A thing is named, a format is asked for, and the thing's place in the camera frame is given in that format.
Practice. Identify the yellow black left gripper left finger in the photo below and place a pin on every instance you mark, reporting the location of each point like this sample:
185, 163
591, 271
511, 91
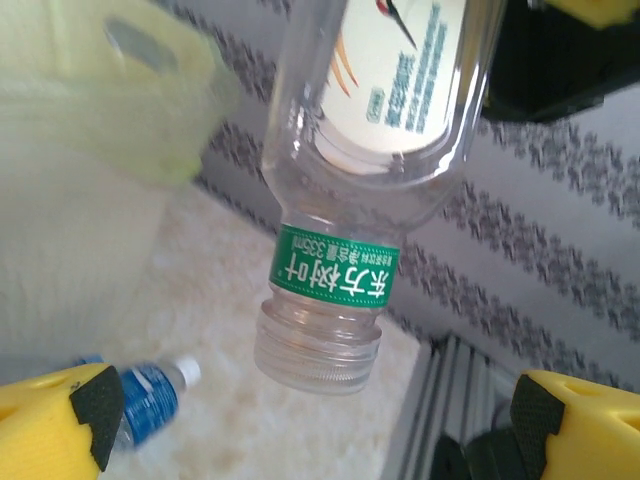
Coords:
45, 430

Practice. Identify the yellow-green bin liner bag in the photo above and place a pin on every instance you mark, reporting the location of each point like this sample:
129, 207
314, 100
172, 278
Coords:
60, 100

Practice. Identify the white plastic bin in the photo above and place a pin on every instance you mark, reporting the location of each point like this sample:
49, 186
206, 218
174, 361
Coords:
75, 250

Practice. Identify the water bottle blue label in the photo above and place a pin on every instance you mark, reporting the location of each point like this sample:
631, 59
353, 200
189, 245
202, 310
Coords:
145, 395

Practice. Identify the aluminium right side rail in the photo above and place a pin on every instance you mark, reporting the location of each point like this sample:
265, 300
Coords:
450, 390

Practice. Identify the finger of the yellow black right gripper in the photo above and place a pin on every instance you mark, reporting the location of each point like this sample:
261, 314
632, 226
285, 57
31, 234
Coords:
560, 65

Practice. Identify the clear bottle cream label green band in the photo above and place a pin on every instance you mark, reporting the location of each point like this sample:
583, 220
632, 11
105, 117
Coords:
370, 100

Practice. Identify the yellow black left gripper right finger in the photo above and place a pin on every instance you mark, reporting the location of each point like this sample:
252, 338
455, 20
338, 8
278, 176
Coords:
585, 435

